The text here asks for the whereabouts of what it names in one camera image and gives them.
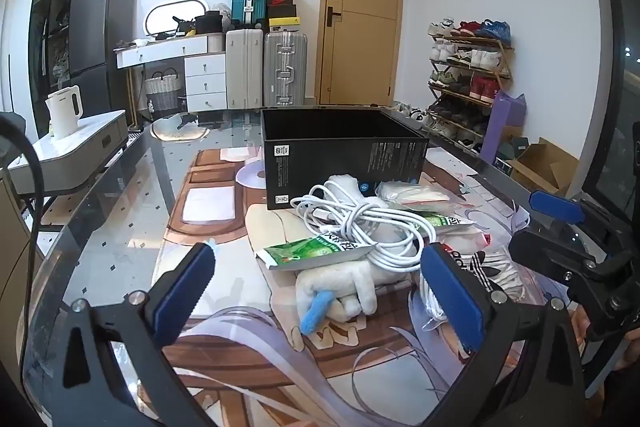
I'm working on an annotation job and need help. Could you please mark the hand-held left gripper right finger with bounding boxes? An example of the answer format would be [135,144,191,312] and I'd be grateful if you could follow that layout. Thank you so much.
[420,243,588,427]

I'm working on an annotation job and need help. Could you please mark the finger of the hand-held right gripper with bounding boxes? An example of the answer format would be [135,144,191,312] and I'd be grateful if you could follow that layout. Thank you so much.
[509,227,632,289]
[529,190,627,251]

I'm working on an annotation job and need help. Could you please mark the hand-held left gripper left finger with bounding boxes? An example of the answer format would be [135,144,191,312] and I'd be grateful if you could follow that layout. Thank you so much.
[47,243,217,427]

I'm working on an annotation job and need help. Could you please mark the black white striped sock pack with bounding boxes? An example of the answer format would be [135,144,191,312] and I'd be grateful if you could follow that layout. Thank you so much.
[442,237,526,303]

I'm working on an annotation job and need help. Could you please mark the white charging cable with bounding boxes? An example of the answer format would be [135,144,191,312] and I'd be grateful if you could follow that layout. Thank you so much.
[290,181,441,270]

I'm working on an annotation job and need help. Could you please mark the small green packet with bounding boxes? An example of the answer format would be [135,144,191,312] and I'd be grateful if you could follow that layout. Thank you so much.
[415,211,476,238]

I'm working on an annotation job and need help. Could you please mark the white plush toy blue tip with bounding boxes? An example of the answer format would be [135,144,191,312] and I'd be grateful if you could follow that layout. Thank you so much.
[295,174,396,335]

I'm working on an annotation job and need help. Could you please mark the white cloth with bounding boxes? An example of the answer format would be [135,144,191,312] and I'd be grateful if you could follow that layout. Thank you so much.
[375,181,453,210]

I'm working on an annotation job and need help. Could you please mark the large green packet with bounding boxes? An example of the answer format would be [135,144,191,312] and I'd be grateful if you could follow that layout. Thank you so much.
[255,234,378,272]

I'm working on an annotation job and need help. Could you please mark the black cardboard box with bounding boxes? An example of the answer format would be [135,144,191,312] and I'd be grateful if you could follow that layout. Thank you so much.
[260,107,431,211]

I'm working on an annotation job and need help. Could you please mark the open cardboard box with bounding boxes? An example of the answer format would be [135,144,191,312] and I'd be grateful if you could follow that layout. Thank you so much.
[505,137,581,198]

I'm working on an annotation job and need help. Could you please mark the printed table mat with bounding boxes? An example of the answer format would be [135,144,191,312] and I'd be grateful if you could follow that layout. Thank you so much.
[159,146,571,427]

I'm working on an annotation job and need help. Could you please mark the dark green box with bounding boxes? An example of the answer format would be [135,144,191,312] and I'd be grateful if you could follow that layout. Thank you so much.
[497,139,526,162]

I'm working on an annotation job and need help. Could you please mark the purple yoga mat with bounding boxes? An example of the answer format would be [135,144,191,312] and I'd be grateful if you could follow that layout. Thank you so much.
[479,89,528,162]

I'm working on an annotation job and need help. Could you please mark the round beige floor mat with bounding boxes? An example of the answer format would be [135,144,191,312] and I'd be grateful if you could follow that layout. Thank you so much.
[151,114,211,142]

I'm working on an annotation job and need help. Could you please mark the rows of shoes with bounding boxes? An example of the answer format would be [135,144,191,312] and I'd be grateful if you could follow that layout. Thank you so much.
[427,18,513,148]

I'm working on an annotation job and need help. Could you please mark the pile of floor shoes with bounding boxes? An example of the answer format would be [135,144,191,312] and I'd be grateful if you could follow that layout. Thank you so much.
[390,99,436,128]

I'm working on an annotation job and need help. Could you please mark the beige cabinet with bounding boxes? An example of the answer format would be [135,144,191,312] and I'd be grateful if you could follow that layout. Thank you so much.
[0,167,46,408]

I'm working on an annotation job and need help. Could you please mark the wooden shoe rack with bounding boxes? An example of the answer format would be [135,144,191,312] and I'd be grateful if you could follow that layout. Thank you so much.
[427,19,515,150]

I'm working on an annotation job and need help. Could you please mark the white low table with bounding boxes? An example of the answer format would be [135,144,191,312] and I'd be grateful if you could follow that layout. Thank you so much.
[7,109,132,238]

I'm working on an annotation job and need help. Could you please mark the wicker basket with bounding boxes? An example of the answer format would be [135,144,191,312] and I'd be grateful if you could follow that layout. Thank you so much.
[144,71,182,118]

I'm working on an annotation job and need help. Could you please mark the white electric kettle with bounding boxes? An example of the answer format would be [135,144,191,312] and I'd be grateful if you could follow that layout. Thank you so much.
[45,85,85,141]

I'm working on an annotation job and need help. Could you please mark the white dressing table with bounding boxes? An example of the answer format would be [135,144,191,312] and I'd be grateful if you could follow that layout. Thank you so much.
[114,34,228,112]

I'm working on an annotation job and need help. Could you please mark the white suitcase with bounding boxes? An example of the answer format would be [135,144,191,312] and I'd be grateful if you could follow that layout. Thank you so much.
[225,28,264,110]

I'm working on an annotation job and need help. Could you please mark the silver suitcase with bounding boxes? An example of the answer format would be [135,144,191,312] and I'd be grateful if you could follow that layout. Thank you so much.
[263,30,308,108]

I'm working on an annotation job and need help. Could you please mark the black bag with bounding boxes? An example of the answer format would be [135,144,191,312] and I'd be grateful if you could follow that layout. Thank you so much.
[194,10,225,35]

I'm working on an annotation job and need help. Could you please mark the oval mirror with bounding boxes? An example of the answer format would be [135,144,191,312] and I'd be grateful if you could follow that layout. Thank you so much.
[145,0,207,38]

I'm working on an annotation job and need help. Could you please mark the dark grey fridge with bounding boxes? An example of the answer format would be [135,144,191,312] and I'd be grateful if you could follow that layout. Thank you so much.
[68,0,137,120]

